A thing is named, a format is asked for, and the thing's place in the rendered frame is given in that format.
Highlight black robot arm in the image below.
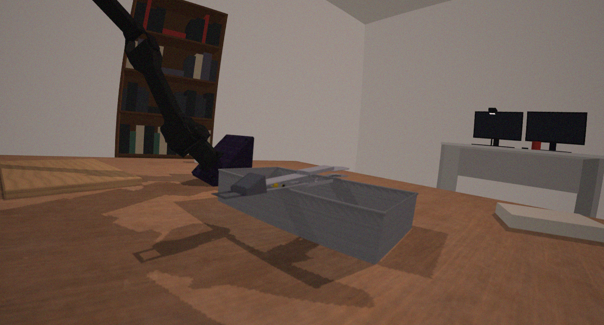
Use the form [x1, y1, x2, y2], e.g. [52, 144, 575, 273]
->
[93, 0, 224, 171]

